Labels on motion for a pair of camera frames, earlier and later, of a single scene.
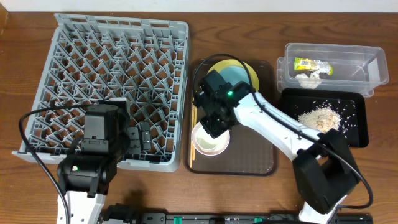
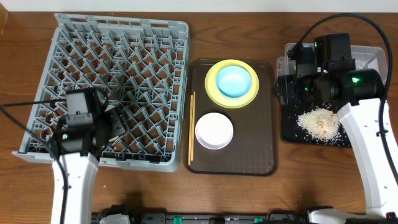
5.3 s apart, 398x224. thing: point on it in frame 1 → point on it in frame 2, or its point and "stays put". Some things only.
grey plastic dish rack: [144, 61] stays put
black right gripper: [214, 121] → [282, 90]
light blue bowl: [234, 74] stays put
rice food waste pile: [321, 118] stays put
